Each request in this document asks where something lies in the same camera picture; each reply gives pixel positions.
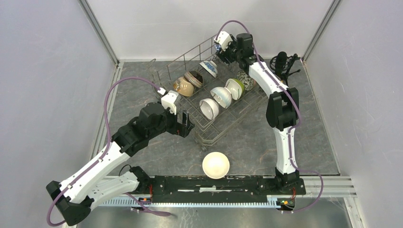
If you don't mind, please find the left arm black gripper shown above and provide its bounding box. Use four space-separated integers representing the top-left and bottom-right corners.
148 104 195 139

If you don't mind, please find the floral brown patterned bowl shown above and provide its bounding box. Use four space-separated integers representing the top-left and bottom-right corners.
236 70 255 91

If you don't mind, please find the blue floral bowl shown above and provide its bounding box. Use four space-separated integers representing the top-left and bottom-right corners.
199 60 218 78

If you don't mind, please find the green and white bowl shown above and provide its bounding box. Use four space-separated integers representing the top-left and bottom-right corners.
225 78 245 100

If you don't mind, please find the grey wire dish rack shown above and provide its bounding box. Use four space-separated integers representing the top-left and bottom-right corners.
148 32 281 152

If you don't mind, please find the brown rimmed cream bowl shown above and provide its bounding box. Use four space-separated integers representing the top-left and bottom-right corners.
183 70 203 88

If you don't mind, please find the pink bowl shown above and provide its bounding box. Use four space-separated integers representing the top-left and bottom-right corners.
214 44 224 56

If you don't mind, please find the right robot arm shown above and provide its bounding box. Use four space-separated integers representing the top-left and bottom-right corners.
214 31 300 194

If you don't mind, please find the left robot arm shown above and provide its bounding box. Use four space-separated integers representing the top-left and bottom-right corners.
46 102 194 226

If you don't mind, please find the black microphone on tripod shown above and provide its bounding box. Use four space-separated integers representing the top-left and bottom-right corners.
269 51 301 85

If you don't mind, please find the plain white bottom bowl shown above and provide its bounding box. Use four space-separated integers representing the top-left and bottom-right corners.
202 152 230 179

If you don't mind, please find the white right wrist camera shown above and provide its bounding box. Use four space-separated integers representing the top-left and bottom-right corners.
214 31 233 51

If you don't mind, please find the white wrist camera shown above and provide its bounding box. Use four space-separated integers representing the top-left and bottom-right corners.
214 31 233 51
157 87 181 115

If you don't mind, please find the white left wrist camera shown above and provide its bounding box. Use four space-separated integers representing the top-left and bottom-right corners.
157 87 181 115

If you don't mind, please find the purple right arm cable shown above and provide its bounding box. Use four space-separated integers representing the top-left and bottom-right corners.
215 20 325 215

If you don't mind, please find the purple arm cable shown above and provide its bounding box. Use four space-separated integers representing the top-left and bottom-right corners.
46 76 172 227
215 20 325 215

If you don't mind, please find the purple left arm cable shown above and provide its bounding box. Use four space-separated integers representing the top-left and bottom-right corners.
46 76 172 227

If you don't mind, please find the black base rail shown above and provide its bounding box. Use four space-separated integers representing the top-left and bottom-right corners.
151 175 307 203

